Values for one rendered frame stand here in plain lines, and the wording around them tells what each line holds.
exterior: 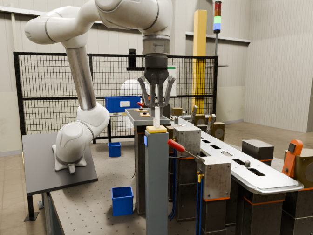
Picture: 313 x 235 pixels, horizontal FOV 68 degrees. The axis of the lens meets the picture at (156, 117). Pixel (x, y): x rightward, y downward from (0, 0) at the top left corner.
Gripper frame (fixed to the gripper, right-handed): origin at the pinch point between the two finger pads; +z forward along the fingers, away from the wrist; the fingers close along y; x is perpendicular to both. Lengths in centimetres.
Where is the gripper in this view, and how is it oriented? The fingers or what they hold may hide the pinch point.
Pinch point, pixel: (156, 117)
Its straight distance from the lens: 79.0
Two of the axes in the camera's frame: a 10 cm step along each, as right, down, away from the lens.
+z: 0.0, 9.9, 1.6
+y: 9.8, -0.4, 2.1
